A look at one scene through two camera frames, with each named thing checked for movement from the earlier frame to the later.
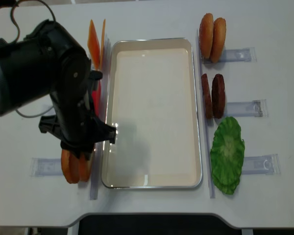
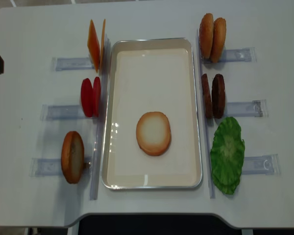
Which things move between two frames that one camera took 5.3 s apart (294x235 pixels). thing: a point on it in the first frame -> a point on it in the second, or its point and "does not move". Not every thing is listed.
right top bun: (219, 39) does not move
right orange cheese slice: (103, 43) does not move
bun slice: (85, 168) -> (153, 133)
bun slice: (70, 165) does not move
